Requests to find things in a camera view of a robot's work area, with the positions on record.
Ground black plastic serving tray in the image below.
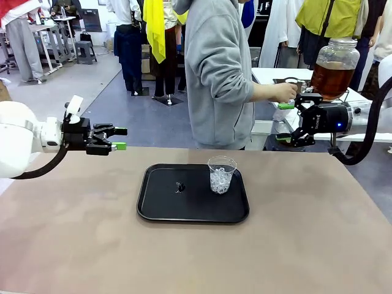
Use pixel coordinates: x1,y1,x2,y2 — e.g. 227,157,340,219
136,163,250,224

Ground short clear plastic cup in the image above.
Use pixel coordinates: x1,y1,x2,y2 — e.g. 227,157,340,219
207,156,238,194

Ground yellow-green jacket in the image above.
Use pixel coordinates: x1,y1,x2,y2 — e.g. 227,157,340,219
295,0,364,39

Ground brown cardboard box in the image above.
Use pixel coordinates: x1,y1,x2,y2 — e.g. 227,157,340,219
141,44,157,81

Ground mannequin with dark blue skirt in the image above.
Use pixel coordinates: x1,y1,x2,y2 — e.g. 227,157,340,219
107,0,145,96

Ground yellow hanging cloth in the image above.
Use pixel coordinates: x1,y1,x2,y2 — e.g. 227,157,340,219
143,0,167,64

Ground person in grey hoodie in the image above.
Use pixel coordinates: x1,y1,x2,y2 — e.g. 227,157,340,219
171,0,255,151

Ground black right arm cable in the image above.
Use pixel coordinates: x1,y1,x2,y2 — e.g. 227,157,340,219
326,76,392,167

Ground person's right hand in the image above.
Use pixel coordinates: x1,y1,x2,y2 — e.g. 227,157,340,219
275,81,299,105

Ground person's right forearm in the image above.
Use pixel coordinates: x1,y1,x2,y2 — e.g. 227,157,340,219
251,83,278,104

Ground person in grey trousers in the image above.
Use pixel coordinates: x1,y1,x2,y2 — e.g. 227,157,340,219
0,0,43,84

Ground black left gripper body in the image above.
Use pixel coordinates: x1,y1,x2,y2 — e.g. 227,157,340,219
62,118,94,151

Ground white hanging garment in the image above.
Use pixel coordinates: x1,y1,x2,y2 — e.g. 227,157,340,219
258,0,304,70

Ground person in beige top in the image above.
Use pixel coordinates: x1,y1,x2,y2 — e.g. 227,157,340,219
366,0,392,92

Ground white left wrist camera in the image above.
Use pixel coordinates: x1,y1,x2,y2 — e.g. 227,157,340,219
64,95,85,125

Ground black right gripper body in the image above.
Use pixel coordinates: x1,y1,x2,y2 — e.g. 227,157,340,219
301,103,350,136

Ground glass drink dispenser jar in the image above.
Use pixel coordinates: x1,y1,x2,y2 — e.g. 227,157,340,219
309,38,361,102

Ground black monitor screen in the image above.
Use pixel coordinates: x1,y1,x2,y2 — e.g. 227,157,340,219
81,8,104,33

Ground white side table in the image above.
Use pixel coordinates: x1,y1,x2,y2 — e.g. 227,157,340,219
251,67,392,143

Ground black board with handle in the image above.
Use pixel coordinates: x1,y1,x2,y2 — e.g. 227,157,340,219
272,77,309,92

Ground grey plastic stool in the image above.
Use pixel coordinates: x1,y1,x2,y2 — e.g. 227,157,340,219
75,40,98,65

